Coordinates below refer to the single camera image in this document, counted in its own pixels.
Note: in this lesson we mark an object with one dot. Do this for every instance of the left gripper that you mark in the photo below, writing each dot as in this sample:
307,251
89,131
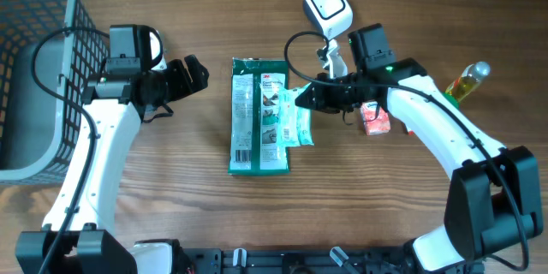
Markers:
181,85

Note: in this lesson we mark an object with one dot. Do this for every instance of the green lid white jar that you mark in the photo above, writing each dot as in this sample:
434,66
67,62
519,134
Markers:
451,99

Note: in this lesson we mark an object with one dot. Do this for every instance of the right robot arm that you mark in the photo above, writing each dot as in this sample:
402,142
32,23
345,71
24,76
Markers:
494,205

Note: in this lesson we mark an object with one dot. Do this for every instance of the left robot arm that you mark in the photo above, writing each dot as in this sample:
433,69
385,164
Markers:
77,235

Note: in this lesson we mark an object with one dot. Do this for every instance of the green 3M gloves package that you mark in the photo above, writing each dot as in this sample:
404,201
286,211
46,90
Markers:
255,104

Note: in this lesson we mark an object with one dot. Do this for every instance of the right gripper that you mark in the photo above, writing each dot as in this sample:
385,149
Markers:
324,99

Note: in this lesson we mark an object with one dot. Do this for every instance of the pale green wipes packet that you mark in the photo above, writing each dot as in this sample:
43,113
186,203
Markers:
294,122

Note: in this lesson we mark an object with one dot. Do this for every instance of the yellow liquid clear bottle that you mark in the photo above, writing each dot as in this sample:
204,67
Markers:
472,76

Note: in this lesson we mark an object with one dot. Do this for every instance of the orange Kleenex tissue pack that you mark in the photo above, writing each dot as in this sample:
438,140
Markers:
376,120

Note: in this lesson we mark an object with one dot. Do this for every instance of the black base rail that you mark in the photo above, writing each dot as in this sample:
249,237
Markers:
382,260

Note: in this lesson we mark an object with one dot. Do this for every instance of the grey plastic mesh basket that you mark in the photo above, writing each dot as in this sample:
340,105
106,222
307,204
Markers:
48,50

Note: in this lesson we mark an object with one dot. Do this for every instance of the white barcode scanner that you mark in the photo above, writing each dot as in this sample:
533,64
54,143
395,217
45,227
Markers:
330,17

